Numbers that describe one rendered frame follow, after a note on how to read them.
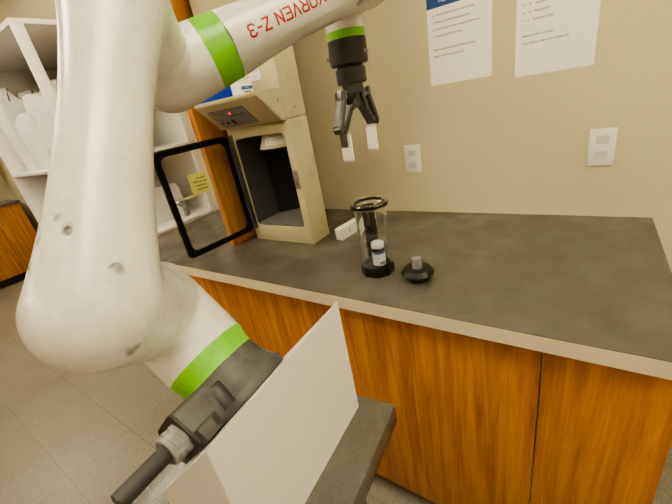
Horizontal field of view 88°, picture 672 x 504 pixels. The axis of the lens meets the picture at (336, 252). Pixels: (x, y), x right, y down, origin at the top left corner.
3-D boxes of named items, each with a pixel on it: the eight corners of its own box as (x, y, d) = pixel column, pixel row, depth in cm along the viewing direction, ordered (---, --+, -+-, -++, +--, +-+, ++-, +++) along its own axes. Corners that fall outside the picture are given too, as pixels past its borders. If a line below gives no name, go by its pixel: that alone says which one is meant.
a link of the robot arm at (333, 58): (356, 33, 76) (375, 34, 83) (314, 45, 83) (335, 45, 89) (360, 64, 78) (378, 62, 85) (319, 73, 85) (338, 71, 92)
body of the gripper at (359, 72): (346, 68, 90) (351, 107, 94) (327, 70, 84) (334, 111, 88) (371, 62, 86) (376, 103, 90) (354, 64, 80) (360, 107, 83)
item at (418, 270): (409, 268, 105) (407, 249, 103) (439, 273, 100) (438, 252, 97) (396, 283, 99) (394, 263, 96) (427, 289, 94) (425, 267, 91)
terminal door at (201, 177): (254, 229, 151) (226, 135, 135) (190, 260, 131) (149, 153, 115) (252, 229, 151) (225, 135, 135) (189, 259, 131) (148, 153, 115)
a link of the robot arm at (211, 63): (132, 94, 52) (94, 34, 54) (167, 137, 65) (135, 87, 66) (237, 41, 55) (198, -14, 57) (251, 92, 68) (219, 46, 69)
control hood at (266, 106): (225, 129, 136) (217, 102, 132) (287, 119, 118) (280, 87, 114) (201, 134, 128) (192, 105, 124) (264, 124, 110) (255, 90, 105)
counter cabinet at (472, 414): (264, 324, 260) (228, 212, 224) (608, 426, 146) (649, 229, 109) (189, 388, 212) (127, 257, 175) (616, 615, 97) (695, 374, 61)
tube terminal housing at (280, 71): (292, 218, 173) (250, 42, 142) (347, 221, 155) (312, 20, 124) (257, 238, 155) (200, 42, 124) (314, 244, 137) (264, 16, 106)
